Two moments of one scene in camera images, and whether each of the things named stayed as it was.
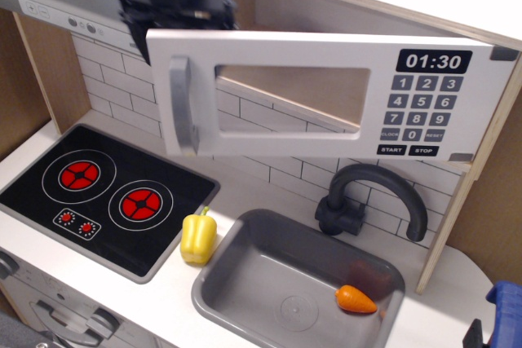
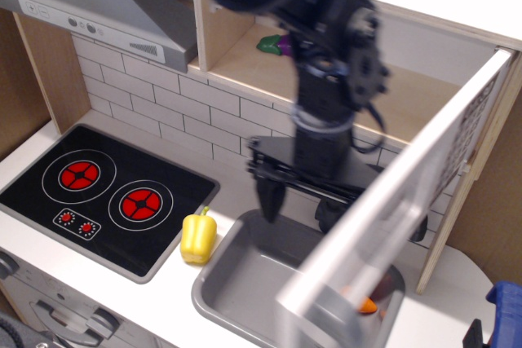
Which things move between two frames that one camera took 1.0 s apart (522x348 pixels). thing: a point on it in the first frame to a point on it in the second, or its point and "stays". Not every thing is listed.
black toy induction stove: (119, 204) stays
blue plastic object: (507, 296) stays
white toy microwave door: (304, 95) to (343, 297)
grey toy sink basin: (270, 280) stays
